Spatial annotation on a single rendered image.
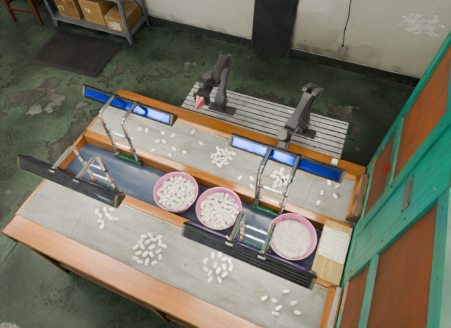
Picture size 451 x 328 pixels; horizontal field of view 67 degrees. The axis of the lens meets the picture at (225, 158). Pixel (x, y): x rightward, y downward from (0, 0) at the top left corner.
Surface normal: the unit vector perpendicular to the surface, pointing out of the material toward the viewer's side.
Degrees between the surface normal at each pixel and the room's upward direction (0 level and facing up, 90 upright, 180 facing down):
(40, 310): 0
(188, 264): 0
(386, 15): 90
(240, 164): 0
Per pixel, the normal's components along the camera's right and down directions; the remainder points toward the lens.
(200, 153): -0.01, -0.56
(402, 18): -0.37, 0.77
